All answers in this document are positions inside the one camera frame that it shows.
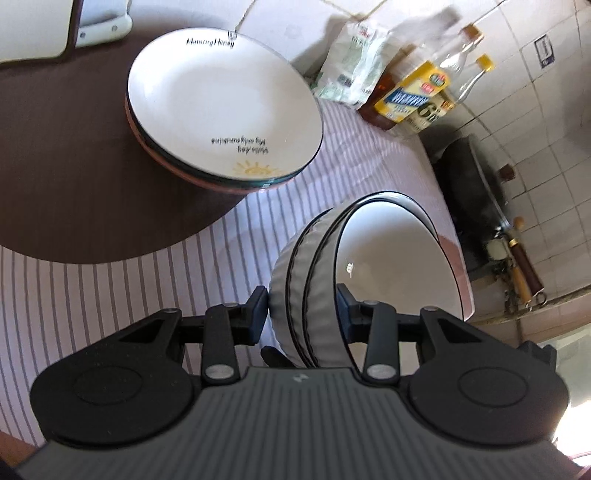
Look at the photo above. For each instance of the clear vinegar bottle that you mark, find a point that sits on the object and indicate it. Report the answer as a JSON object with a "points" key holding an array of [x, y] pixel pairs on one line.
{"points": [[484, 62]]}

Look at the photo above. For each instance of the white salt bag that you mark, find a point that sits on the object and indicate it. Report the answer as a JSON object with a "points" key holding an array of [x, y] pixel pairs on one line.
{"points": [[355, 64]]}

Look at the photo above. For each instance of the black frying pan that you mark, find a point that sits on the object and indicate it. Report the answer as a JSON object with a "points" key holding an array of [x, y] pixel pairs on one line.
{"points": [[466, 184]]}

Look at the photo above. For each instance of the grey wall sticker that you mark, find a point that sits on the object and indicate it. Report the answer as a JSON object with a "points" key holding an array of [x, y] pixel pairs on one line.
{"points": [[547, 51]]}

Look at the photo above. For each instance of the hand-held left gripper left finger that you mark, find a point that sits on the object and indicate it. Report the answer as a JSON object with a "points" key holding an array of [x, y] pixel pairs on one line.
{"points": [[256, 318]]}

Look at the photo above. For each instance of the white plate with black rim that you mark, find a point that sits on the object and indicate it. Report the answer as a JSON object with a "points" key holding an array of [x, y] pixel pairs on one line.
{"points": [[221, 92]]}

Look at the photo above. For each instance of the white cutting board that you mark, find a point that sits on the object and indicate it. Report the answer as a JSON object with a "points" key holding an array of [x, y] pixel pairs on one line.
{"points": [[32, 27]]}

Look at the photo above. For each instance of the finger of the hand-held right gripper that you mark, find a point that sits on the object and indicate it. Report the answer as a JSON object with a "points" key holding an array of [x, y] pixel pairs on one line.
{"points": [[274, 356]]}

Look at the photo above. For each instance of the yellow label oil bottle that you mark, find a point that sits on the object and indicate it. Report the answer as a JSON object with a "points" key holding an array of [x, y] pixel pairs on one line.
{"points": [[411, 92]]}

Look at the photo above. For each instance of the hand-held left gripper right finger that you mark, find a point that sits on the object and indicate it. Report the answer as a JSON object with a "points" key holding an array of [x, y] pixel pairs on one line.
{"points": [[348, 318]]}

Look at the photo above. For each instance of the brown table mat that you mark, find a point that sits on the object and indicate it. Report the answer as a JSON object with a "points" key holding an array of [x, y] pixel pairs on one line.
{"points": [[69, 161]]}

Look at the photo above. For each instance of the pink striped table cloth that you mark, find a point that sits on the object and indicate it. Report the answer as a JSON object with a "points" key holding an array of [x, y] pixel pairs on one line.
{"points": [[115, 286]]}

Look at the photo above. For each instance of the black wok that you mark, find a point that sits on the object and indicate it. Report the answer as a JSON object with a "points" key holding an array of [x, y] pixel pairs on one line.
{"points": [[471, 263], [506, 171]]}

